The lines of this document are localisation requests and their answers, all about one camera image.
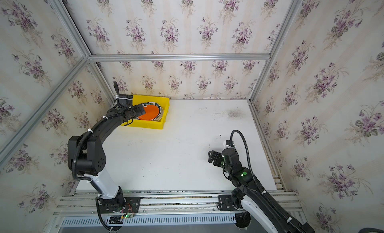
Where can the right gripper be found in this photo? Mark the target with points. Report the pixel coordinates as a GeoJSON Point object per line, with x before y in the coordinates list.
{"type": "Point", "coordinates": [216, 156]}

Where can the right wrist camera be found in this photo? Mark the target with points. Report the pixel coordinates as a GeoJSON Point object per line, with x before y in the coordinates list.
{"type": "Point", "coordinates": [229, 144]}

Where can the orange plate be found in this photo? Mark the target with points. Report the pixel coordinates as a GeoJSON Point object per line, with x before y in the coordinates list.
{"type": "Point", "coordinates": [151, 112]}

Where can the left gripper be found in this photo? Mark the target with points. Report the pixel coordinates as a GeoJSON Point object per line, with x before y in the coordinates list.
{"type": "Point", "coordinates": [137, 110]}

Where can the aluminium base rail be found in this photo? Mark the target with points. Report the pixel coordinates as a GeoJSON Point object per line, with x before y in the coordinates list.
{"type": "Point", "coordinates": [83, 203]}

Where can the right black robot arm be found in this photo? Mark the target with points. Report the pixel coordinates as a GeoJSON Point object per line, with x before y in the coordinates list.
{"type": "Point", "coordinates": [250, 195]}

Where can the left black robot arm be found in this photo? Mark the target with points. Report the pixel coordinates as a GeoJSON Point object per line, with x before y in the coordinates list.
{"type": "Point", "coordinates": [86, 157]}

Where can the aluminium frame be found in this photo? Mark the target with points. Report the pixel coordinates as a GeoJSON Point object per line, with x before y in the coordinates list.
{"type": "Point", "coordinates": [90, 60]}

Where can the yellow plastic bin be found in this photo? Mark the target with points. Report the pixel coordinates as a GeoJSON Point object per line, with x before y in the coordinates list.
{"type": "Point", "coordinates": [144, 100]}

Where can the large green rimmed plate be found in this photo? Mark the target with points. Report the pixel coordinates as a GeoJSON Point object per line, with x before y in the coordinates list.
{"type": "Point", "coordinates": [161, 113]}

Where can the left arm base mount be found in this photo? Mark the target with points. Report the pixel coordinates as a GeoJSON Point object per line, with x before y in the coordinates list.
{"type": "Point", "coordinates": [118, 204]}

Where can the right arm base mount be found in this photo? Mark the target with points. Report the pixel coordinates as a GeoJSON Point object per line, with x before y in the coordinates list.
{"type": "Point", "coordinates": [231, 202]}

